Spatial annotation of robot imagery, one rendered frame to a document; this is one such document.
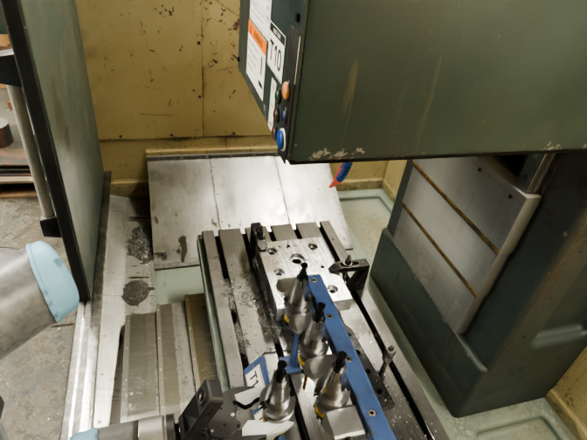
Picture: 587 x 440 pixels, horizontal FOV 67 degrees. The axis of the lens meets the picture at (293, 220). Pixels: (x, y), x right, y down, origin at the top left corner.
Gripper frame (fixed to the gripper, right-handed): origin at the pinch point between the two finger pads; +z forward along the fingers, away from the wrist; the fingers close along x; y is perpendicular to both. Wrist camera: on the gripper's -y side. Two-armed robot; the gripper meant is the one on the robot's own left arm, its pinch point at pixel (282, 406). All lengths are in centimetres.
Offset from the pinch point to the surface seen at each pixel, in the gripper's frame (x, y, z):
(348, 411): 4.4, -1.8, 10.5
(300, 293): -20.1, -6.0, 8.4
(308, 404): -14.7, 30.2, 13.0
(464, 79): -19, -52, 30
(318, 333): -9.1, -6.7, 8.8
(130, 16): -151, -27, -23
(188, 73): -151, -4, -3
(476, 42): -19, -58, 30
